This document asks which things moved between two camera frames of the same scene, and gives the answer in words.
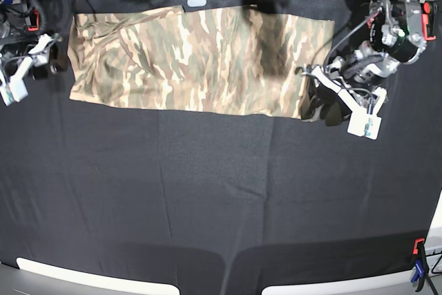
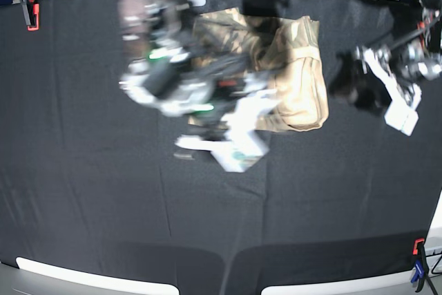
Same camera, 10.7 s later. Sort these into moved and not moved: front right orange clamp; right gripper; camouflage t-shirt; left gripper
Moved: left gripper; right gripper; camouflage t-shirt
Not moved: front right orange clamp
